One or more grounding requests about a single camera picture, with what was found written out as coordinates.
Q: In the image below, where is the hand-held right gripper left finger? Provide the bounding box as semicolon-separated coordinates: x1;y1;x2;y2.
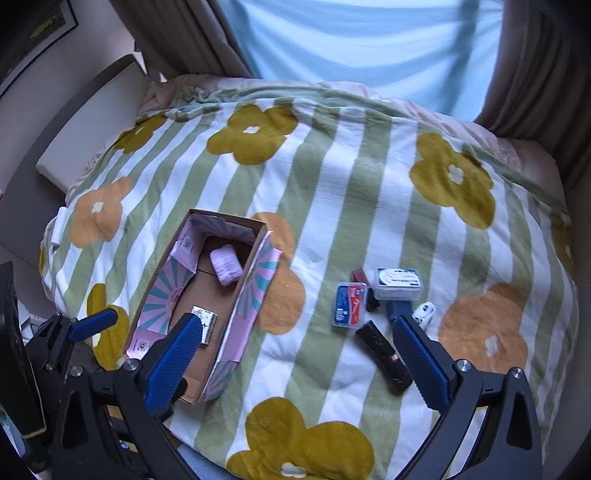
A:
51;313;206;480

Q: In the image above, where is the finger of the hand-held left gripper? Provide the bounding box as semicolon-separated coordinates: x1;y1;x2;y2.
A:
44;308;119;356

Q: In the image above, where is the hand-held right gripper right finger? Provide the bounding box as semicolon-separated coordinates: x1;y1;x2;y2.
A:
392;314;543;480

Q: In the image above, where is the black rectangular case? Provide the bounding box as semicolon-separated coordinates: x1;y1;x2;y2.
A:
355;320;413;396

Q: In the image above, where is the white spotted clip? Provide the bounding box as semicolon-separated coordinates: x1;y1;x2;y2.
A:
412;301;437;330

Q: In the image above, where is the small blue case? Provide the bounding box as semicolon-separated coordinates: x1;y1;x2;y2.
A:
387;300;416;325

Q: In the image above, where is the pink printed cardboard box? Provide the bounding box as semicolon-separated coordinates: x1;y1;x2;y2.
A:
122;209;283;407

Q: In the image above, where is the red and blue clear case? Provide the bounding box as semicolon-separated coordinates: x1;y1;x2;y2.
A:
332;282;370;329

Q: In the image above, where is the silver foil packet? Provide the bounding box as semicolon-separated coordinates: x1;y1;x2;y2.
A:
191;305;219;347

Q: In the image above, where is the pink tissue pack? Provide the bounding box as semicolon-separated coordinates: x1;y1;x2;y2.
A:
210;247;244;285

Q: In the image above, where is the striped floral blanket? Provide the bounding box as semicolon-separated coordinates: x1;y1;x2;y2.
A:
39;85;580;480

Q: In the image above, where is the white padded headboard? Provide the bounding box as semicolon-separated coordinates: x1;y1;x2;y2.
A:
36;60;153;192

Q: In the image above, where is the brown curtain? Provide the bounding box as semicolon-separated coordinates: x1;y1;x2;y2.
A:
475;0;591;185
113;0;254;83

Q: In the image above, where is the light blue sheer curtain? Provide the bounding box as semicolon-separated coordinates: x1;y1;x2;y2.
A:
226;0;504;123

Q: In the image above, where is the framed wall picture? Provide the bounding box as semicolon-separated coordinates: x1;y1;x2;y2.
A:
0;0;79;99

